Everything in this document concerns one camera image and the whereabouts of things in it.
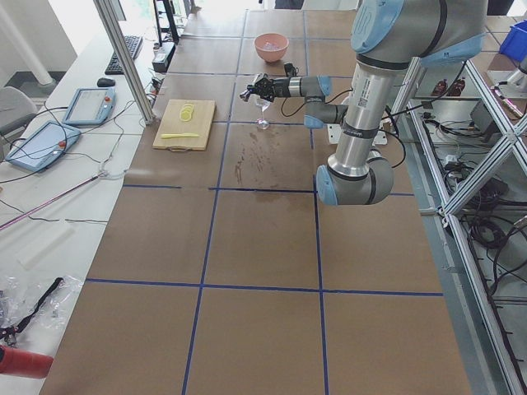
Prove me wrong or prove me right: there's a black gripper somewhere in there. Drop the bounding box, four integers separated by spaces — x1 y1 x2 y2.
251 72 289 101

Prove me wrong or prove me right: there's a steel double jigger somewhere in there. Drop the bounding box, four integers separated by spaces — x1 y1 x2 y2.
239 87 254 102

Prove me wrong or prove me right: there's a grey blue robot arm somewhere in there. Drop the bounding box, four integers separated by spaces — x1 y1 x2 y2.
240 1 487 206

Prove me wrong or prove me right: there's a clear wine glass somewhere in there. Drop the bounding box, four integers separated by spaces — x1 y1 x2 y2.
254 96 271 130

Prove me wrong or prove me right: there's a clear ice cubes pile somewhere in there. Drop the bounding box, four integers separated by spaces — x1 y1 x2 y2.
261 41 281 52

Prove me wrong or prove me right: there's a pink bowl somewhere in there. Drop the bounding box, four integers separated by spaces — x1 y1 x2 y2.
254 33 289 63

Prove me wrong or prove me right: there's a bamboo cutting board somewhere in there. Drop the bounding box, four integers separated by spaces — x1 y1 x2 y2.
152 100 216 151

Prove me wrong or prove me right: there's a yellow plastic knife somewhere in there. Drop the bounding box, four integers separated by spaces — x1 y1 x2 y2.
161 132 200 139

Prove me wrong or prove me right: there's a black keyboard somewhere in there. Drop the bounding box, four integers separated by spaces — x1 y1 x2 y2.
104 35 144 76

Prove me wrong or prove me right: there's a black computer mouse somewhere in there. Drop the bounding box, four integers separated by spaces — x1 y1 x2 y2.
96 77 115 87

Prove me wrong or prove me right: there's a blue teach pendant far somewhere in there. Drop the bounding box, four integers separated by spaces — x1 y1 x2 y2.
63 87 115 128

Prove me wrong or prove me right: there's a blue teach pendant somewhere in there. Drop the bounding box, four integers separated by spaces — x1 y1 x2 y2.
63 87 115 128
5 121 81 172

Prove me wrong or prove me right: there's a metal rod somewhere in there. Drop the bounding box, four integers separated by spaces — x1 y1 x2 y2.
0 171 105 230

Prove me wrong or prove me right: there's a blue teach pendant near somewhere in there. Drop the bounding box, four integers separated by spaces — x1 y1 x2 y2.
5 121 81 172

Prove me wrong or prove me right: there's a blue storage bin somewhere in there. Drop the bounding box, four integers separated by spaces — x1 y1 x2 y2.
499 21 527 62

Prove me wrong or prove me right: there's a grey office chair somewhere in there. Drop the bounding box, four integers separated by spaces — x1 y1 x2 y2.
1 86 38 138

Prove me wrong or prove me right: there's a red cylinder object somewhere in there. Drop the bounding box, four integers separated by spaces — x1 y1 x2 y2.
0 346 54 379

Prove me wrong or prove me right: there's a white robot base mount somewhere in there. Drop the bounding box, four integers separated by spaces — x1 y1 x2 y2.
324 88 390 146

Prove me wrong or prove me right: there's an aluminium frame post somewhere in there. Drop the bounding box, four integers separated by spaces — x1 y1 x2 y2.
93 0 155 125

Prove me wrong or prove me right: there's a black strap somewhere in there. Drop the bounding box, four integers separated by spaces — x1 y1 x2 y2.
12 276 64 337

